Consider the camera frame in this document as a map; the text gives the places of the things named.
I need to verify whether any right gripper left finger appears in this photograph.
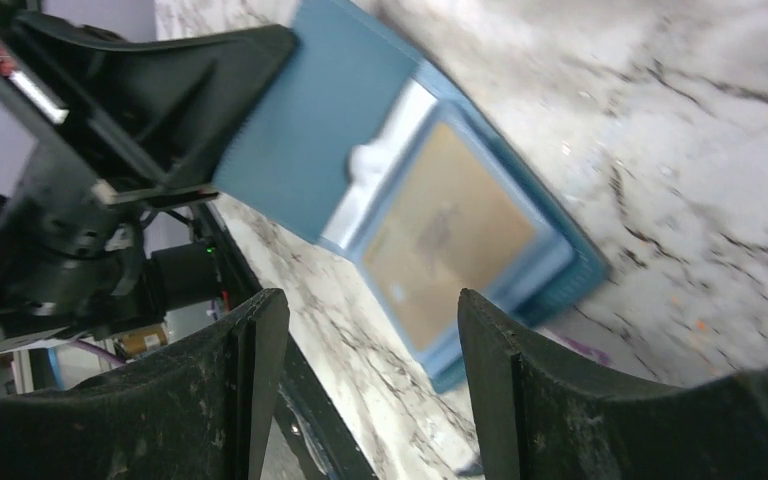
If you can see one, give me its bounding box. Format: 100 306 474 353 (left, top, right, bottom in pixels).
0 288 291 480

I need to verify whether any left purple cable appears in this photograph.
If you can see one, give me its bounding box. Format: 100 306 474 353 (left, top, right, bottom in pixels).
69 339 127 370

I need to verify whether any blue leather card holder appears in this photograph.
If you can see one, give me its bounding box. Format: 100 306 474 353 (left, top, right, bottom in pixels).
214 1 608 393

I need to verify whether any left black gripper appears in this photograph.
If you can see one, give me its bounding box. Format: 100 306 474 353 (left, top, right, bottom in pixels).
0 12 298 259

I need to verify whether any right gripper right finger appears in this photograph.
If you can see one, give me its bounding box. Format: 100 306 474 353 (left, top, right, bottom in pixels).
457 289 768 479

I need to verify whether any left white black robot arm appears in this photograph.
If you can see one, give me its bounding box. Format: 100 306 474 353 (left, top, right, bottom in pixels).
0 8 299 352

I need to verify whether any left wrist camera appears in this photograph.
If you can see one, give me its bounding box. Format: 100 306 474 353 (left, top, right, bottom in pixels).
0 45 70 125

